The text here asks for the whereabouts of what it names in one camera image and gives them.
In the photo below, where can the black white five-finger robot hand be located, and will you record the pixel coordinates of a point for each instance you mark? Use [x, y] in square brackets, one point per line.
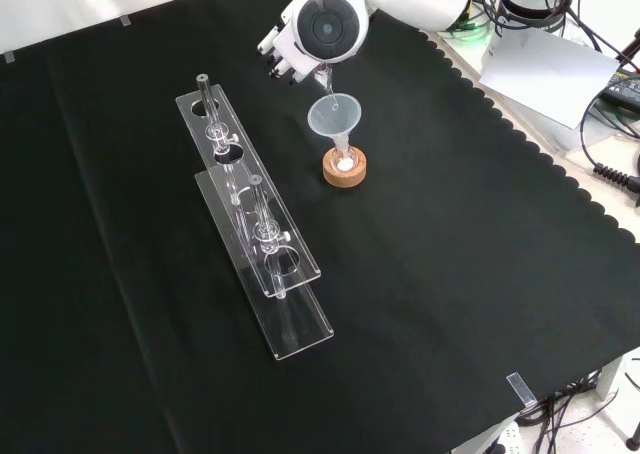
[285, 54]

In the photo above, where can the translucent plastic funnel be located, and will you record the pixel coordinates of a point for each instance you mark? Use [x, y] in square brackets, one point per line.
[347, 116]

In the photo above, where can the small glass round-bottom flask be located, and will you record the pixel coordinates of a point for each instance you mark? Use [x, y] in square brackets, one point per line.
[344, 160]

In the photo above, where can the clear acrylic funnel stand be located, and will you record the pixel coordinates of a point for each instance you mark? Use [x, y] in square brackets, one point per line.
[295, 269]

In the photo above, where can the white paper sheet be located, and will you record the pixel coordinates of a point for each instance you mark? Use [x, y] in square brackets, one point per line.
[545, 69]

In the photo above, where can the black bench cloth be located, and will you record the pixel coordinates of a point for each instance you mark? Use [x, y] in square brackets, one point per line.
[425, 274]

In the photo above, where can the black box with yellow label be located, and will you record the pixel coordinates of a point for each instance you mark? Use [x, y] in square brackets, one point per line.
[624, 89]

